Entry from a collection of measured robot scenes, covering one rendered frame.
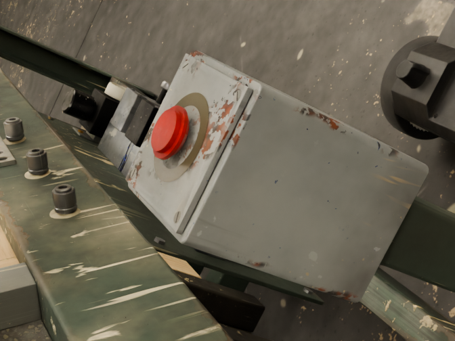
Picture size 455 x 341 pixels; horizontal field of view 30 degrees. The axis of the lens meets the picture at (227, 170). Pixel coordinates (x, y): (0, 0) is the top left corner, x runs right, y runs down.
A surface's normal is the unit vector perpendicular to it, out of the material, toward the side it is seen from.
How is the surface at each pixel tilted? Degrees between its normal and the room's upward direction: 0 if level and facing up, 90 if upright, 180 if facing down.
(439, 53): 45
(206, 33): 0
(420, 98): 0
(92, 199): 58
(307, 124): 90
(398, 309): 0
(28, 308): 90
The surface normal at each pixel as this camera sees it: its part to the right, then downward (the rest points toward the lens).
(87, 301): -0.05, -0.92
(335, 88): -0.79, -0.32
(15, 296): 0.42, 0.32
